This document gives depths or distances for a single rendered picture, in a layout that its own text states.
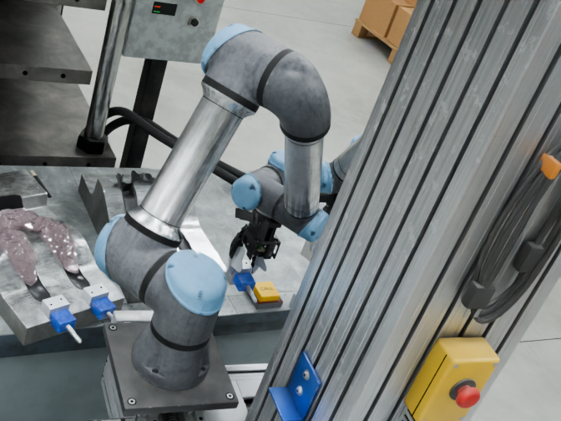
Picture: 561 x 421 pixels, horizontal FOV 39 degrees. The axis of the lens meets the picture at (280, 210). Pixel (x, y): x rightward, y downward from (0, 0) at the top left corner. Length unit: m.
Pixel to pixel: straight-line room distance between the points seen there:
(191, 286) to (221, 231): 1.01
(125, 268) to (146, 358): 0.17
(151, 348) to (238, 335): 0.79
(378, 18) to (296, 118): 5.70
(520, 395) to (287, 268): 1.69
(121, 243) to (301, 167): 0.37
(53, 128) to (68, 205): 0.47
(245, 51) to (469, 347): 0.64
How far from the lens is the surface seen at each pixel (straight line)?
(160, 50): 2.68
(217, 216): 2.46
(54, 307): 1.87
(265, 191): 1.73
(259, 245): 1.91
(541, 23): 0.94
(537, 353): 4.07
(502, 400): 3.66
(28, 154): 2.57
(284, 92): 1.39
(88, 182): 2.35
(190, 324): 1.43
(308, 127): 1.42
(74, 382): 2.17
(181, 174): 1.45
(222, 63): 1.44
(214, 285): 1.41
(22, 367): 2.08
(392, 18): 6.99
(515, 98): 0.95
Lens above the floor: 2.11
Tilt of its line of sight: 30 degrees down
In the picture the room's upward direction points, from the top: 20 degrees clockwise
